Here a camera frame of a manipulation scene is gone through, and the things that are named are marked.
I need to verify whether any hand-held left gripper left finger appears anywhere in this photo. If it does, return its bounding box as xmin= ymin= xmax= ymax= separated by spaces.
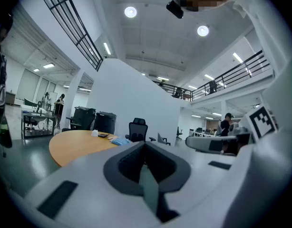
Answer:
xmin=103 ymin=141 xmax=147 ymax=196

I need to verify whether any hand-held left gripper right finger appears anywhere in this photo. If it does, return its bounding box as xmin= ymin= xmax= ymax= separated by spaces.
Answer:
xmin=145 ymin=141 xmax=192 ymax=194

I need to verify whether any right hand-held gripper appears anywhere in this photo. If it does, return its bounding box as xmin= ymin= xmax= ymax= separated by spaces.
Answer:
xmin=185 ymin=104 xmax=279 ymax=156

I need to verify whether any pile of blue face masks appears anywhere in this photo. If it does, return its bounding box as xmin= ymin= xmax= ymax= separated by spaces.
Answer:
xmin=111 ymin=137 xmax=132 ymax=146

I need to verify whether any black mesh office chair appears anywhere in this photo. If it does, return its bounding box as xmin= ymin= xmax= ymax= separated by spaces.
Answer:
xmin=125 ymin=117 xmax=156 ymax=143

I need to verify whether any grey office chair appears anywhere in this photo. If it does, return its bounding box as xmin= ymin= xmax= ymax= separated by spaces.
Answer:
xmin=157 ymin=132 xmax=172 ymax=146

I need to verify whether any round wooden table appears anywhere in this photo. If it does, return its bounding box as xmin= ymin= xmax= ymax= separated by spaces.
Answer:
xmin=49 ymin=130 xmax=132 ymax=168

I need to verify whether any black balcony railing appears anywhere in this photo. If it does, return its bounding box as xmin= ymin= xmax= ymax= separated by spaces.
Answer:
xmin=152 ymin=49 xmax=273 ymax=102

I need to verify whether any person's white shirt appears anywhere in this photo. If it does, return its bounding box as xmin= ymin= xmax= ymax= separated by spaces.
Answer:
xmin=217 ymin=0 xmax=292 ymax=228

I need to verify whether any round ceiling light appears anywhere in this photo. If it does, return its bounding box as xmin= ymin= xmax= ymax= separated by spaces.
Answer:
xmin=124 ymin=6 xmax=138 ymax=19
xmin=196 ymin=25 xmax=210 ymax=38

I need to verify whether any black mezzanine railing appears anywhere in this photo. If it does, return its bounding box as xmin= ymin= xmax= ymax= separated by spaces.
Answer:
xmin=36 ymin=0 xmax=104 ymax=72

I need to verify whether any metal frame workbench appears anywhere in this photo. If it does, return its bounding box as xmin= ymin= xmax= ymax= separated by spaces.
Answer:
xmin=20 ymin=110 xmax=57 ymax=139

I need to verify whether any black head camera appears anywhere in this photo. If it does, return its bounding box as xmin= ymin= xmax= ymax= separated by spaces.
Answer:
xmin=165 ymin=0 xmax=185 ymax=19

